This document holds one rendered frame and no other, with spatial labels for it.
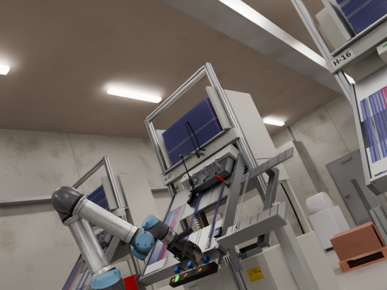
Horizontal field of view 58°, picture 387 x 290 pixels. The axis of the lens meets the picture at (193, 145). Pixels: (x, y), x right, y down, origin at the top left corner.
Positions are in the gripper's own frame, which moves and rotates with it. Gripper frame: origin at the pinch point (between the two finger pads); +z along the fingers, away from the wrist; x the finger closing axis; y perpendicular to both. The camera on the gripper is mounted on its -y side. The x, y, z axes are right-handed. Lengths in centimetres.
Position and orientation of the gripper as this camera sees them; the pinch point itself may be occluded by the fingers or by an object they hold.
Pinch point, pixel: (202, 257)
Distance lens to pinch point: 179.3
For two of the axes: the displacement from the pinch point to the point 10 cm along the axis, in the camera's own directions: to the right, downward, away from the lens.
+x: 6.4, -4.7, -6.1
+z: 7.3, 6.3, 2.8
